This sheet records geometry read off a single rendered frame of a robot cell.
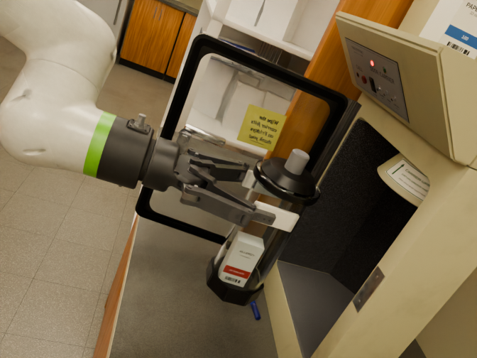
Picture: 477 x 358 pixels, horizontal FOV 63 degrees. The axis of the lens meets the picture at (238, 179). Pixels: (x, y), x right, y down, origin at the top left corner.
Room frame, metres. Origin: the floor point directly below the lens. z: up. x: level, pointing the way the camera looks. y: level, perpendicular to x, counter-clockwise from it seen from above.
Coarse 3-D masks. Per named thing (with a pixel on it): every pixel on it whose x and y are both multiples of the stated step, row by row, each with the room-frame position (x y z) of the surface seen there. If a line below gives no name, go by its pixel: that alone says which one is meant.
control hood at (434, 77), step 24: (336, 24) 0.73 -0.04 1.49; (360, 24) 0.62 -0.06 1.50; (384, 48) 0.55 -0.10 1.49; (408, 48) 0.48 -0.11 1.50; (432, 48) 0.43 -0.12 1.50; (408, 72) 0.50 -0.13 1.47; (432, 72) 0.44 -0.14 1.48; (456, 72) 0.43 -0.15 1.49; (408, 96) 0.52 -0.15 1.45; (432, 96) 0.46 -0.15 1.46; (456, 96) 0.44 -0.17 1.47; (432, 120) 0.47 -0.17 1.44; (456, 120) 0.44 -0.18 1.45; (432, 144) 0.49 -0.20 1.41; (456, 144) 0.45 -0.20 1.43
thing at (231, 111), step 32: (224, 64) 0.71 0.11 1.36; (192, 96) 0.70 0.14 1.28; (224, 96) 0.71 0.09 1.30; (256, 96) 0.72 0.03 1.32; (288, 96) 0.73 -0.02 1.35; (192, 128) 0.70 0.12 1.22; (224, 128) 0.71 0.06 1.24; (256, 128) 0.72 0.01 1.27; (288, 128) 0.73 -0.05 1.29; (320, 128) 0.74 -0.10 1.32; (256, 160) 0.73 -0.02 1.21; (160, 192) 0.70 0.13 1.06; (192, 224) 0.72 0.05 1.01; (224, 224) 0.73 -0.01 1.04
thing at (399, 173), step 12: (396, 156) 0.63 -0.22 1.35; (384, 168) 0.62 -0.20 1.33; (396, 168) 0.59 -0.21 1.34; (408, 168) 0.58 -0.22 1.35; (384, 180) 0.59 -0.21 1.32; (396, 180) 0.58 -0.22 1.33; (408, 180) 0.57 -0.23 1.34; (420, 180) 0.56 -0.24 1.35; (408, 192) 0.55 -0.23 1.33; (420, 192) 0.55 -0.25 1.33; (420, 204) 0.54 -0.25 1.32
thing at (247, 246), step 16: (256, 192) 0.53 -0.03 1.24; (272, 192) 0.50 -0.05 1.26; (288, 192) 0.50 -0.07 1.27; (288, 208) 0.51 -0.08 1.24; (304, 208) 0.53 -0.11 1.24; (256, 224) 0.51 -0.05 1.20; (224, 240) 0.55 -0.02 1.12; (240, 240) 0.52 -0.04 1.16; (256, 240) 0.51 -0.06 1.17; (272, 240) 0.51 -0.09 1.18; (224, 256) 0.52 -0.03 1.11; (240, 256) 0.51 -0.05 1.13; (256, 256) 0.51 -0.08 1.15; (272, 256) 0.52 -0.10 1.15; (224, 272) 0.52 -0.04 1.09; (240, 272) 0.51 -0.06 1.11; (256, 272) 0.51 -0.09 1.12; (240, 288) 0.51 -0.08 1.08; (256, 288) 0.53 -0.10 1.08
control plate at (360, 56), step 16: (352, 48) 0.68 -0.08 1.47; (368, 48) 0.61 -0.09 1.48; (352, 64) 0.71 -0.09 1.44; (368, 64) 0.63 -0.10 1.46; (384, 64) 0.56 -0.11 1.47; (368, 80) 0.65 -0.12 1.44; (384, 80) 0.58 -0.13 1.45; (400, 80) 0.53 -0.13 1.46; (384, 96) 0.60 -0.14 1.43; (400, 96) 0.54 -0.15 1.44; (400, 112) 0.56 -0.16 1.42
